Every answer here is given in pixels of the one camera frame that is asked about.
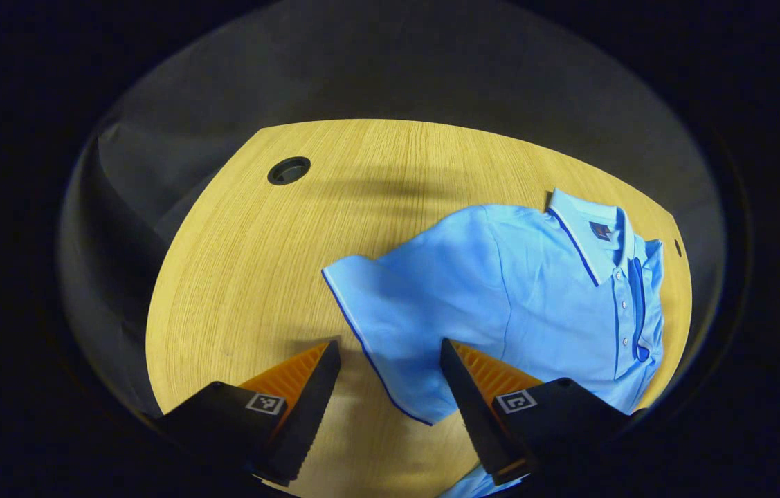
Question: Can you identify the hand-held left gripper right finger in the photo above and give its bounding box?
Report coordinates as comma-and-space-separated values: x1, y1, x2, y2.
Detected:
439, 338, 646, 488

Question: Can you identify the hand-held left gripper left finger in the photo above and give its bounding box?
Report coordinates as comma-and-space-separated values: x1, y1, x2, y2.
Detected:
154, 339, 342, 488

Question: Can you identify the light blue T-shirt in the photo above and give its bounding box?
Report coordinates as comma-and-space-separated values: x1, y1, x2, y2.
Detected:
321, 187, 666, 498

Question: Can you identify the black backdrop cloth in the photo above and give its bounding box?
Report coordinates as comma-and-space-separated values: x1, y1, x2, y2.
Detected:
61, 0, 726, 416

